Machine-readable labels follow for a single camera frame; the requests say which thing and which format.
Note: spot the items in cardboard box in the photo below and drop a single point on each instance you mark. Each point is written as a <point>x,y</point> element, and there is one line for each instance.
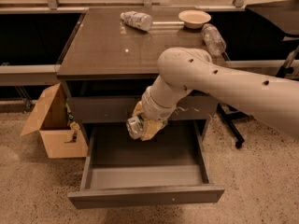
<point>71,123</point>

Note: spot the clear plastic water bottle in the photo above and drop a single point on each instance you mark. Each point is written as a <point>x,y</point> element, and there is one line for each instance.
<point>213,39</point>

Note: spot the labelled plastic water bottle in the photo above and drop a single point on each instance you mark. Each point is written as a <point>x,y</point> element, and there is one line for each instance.
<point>138,20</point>

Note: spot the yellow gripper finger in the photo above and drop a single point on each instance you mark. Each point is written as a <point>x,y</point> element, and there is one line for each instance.
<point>138,110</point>
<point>151,127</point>

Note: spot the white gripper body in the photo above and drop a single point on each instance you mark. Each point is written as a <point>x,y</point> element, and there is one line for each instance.
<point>154,108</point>

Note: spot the open cardboard box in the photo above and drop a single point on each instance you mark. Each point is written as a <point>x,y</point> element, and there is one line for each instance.
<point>61,137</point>

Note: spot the dark side table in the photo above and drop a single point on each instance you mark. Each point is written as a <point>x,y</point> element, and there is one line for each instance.
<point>283,14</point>

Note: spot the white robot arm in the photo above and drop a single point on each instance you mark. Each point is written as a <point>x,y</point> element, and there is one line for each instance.
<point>273,101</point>

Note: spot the black rolling stand base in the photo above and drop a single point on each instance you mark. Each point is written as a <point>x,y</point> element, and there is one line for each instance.
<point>228,118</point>

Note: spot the grey drawer cabinet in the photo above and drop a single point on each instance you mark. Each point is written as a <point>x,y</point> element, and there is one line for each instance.
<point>109,64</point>

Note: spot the open grey middle drawer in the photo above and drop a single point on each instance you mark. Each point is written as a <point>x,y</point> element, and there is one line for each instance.
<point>169,169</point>

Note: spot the white paper bowl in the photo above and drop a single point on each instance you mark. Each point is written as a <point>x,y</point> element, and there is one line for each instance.
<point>194,19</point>

